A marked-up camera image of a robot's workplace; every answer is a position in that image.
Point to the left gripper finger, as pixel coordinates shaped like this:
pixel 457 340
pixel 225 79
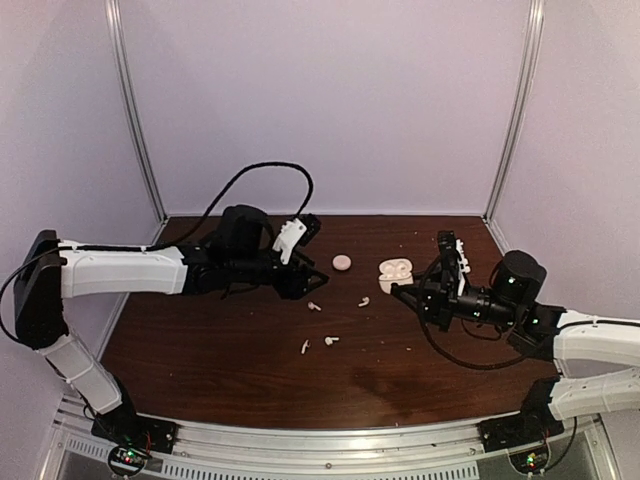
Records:
pixel 305 259
pixel 314 281

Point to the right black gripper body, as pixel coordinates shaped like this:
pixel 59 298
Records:
pixel 443 314

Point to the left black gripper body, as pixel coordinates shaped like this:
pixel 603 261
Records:
pixel 286 287

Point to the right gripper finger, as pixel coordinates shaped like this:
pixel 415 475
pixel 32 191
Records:
pixel 411 296
pixel 432 274

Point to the white square charging case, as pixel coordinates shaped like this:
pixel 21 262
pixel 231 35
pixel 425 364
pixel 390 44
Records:
pixel 397 271

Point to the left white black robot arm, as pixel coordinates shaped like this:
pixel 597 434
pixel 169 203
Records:
pixel 242 250

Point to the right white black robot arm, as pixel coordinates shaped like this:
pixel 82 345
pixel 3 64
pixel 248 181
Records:
pixel 596 358

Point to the pink round earbud case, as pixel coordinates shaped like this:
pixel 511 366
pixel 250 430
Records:
pixel 341 262

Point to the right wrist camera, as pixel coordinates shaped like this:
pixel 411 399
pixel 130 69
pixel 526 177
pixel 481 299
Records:
pixel 454 265

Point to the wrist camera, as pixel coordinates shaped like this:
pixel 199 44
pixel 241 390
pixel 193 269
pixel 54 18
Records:
pixel 454 265
pixel 297 231

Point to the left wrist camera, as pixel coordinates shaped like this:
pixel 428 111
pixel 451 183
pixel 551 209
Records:
pixel 297 231

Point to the front aluminium rail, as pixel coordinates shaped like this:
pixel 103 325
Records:
pixel 450 450

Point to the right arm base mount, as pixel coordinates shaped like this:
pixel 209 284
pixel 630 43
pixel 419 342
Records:
pixel 524 435

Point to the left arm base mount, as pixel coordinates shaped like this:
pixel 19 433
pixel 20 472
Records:
pixel 135 437

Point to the right aluminium frame post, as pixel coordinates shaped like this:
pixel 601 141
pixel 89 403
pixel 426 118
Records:
pixel 529 59

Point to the aluminium frame post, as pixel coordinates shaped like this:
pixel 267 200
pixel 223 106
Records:
pixel 131 111
pixel 529 59

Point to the left aluminium frame post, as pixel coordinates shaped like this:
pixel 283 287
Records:
pixel 131 111

